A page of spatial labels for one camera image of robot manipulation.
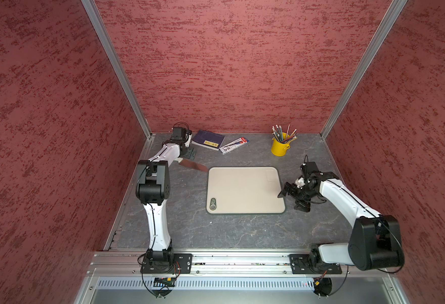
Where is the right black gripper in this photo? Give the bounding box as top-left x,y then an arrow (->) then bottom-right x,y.
277,182 -> 318,211

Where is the knife with cream handle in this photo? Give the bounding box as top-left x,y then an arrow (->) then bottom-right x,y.
176,158 -> 208,172

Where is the beige cutting board green rim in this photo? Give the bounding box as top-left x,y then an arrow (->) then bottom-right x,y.
206,167 -> 286,215

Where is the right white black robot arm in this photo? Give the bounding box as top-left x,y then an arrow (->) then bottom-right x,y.
278,172 -> 405,272

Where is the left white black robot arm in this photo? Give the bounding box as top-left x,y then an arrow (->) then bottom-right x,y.
135,142 -> 183,274

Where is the dark blue notebook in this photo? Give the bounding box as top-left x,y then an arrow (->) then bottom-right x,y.
191,130 -> 225,150

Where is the white pen box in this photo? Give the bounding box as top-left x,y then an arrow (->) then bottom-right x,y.
219,137 -> 248,155

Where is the yellow metal pencil cup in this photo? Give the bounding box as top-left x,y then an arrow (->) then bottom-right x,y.
271,132 -> 290,157

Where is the coloured pencils bunch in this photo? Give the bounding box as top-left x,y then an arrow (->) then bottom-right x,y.
272,125 -> 298,144

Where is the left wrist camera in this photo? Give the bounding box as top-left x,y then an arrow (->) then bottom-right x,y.
170,127 -> 192,143

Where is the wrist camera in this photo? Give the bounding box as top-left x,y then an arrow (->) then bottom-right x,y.
170,127 -> 192,143
300,162 -> 320,177

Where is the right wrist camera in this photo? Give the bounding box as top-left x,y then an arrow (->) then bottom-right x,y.
300,162 -> 320,177

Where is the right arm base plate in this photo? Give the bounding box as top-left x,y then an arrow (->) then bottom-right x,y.
289,253 -> 342,275

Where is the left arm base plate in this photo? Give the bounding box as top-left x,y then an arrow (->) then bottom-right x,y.
139,253 -> 193,275

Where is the aluminium front rail frame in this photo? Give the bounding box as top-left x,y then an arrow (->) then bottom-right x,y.
75,249 -> 409,303

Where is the left corner aluminium post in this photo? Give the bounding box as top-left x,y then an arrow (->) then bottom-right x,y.
81,0 -> 152,139

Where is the corner aluminium post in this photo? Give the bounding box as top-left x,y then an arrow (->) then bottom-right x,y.
81,0 -> 152,139
320,0 -> 407,141

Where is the right corner aluminium post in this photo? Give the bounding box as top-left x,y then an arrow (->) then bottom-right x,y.
320,0 -> 407,141

